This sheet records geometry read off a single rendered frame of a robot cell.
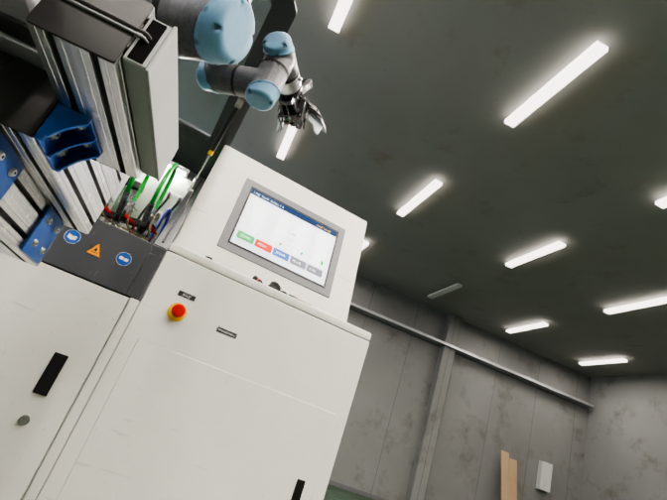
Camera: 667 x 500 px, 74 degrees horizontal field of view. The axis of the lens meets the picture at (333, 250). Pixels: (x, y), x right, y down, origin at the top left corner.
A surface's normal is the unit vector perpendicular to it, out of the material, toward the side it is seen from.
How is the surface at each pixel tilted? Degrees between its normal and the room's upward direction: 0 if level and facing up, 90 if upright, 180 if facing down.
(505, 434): 90
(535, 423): 90
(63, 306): 90
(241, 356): 90
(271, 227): 76
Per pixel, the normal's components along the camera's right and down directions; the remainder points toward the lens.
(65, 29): 0.31, -0.29
